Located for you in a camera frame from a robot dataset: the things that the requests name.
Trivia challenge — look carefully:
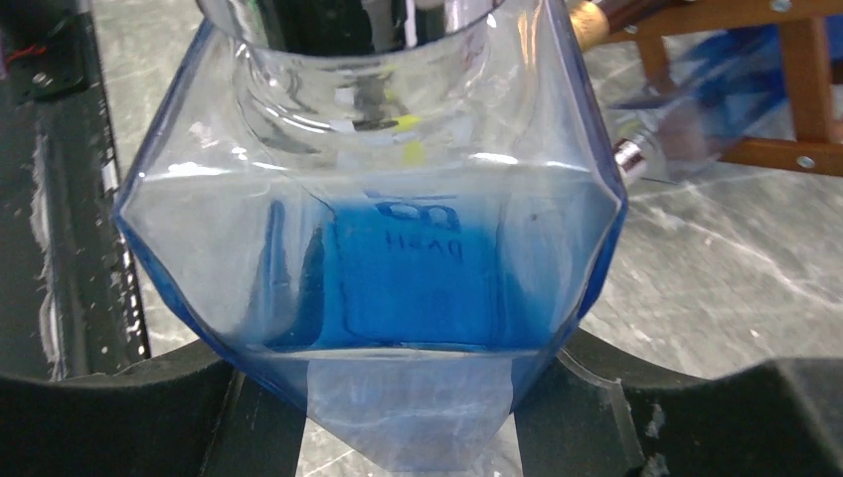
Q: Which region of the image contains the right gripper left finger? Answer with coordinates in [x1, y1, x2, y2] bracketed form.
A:
[1, 342, 305, 476]

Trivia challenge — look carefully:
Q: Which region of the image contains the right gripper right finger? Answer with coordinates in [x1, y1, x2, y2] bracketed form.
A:
[514, 331, 842, 476]

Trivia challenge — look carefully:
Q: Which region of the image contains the blue glass bottle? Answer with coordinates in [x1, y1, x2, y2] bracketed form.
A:
[116, 0, 627, 471]
[606, 25, 786, 183]

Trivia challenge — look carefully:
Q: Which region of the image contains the brown wooden wine rack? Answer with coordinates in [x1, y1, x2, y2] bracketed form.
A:
[599, 1, 842, 182]

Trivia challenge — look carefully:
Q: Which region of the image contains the dark bottle gold cap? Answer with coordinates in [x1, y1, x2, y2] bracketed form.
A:
[569, 0, 669, 52]

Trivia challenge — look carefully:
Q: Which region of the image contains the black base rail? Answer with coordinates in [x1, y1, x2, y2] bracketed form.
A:
[1, 1, 150, 381]

